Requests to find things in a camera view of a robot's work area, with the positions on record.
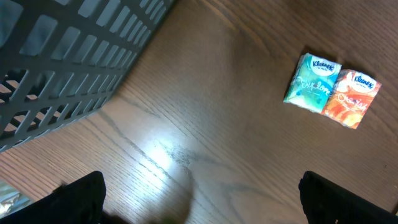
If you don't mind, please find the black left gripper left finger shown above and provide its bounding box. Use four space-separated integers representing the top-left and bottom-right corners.
1 171 106 224

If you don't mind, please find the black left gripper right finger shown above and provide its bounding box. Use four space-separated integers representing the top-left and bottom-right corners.
298 171 397 224

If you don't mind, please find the orange small packet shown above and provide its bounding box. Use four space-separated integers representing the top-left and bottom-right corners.
322 69 382 129

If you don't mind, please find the teal tissue box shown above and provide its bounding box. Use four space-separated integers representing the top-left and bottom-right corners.
284 53 341 114

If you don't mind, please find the dark grey plastic basket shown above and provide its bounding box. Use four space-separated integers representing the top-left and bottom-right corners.
1 0 174 151

